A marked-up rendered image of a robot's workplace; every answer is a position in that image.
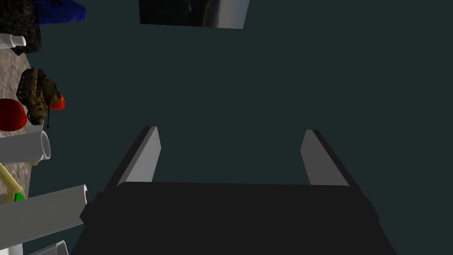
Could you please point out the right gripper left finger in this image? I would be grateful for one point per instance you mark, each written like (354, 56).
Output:
(143, 159)

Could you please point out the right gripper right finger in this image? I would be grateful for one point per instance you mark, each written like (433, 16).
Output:
(324, 161)

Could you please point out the orange-red tomato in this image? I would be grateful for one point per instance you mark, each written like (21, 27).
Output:
(58, 102)

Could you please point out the white paper towel roll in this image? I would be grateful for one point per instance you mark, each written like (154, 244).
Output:
(42, 212)

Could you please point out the white mug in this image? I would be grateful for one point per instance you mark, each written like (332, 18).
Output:
(24, 148)

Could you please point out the brown bread loaf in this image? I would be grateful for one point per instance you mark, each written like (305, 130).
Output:
(36, 95)

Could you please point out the yellow and green utensil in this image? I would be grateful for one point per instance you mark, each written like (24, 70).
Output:
(10, 186)

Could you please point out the red apple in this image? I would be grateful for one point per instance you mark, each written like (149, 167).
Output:
(11, 115)

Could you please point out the dark window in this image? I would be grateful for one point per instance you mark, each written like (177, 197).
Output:
(193, 13)

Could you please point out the blue box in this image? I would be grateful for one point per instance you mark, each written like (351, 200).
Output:
(60, 12)

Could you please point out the white bottle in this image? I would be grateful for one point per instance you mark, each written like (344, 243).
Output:
(12, 41)

